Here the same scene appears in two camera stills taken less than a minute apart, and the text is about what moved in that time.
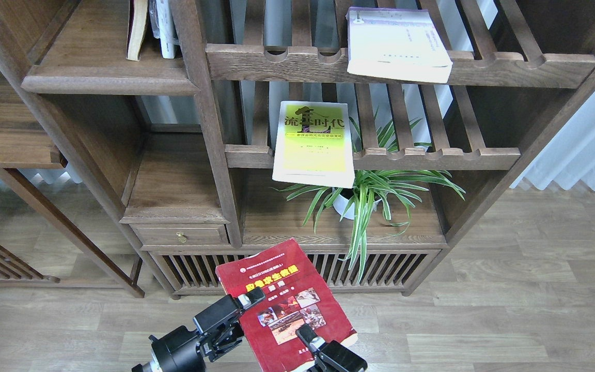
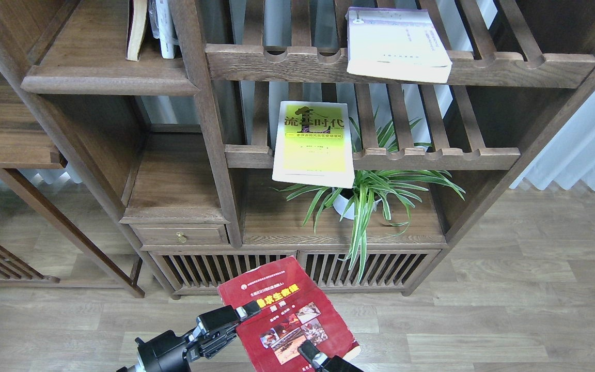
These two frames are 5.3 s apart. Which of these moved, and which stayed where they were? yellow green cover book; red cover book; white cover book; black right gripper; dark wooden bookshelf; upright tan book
Moved: black right gripper; red cover book
Stayed: yellow green cover book; upright tan book; white cover book; dark wooden bookshelf
